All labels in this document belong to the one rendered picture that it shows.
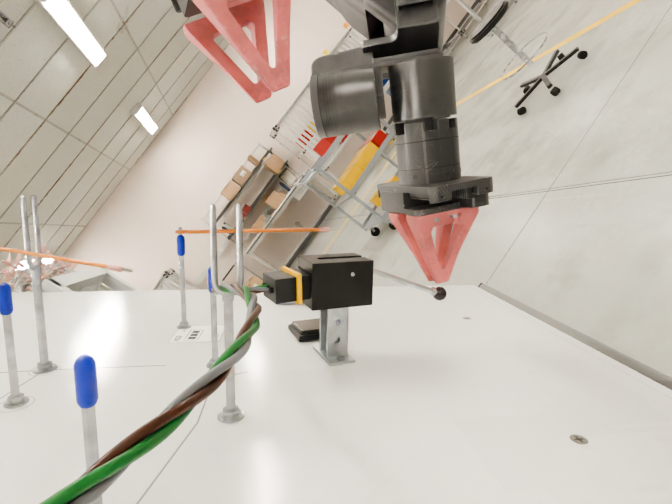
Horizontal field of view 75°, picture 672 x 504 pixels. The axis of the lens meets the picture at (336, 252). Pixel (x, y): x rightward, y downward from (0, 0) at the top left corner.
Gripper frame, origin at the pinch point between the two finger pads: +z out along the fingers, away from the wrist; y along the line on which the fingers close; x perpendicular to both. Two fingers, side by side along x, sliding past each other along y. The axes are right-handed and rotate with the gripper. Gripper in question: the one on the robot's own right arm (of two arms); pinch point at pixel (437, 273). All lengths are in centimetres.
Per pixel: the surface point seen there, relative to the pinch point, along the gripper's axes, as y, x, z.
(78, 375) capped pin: 16.7, -27.8, -5.9
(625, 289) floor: -67, 121, 49
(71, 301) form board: -26.4, -37.0, 1.0
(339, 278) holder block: 2.6, -11.2, -2.7
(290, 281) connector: 2.2, -15.3, -3.3
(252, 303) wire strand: 16.2, -20.6, -6.9
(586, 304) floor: -78, 116, 57
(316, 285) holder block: 2.6, -13.3, -2.6
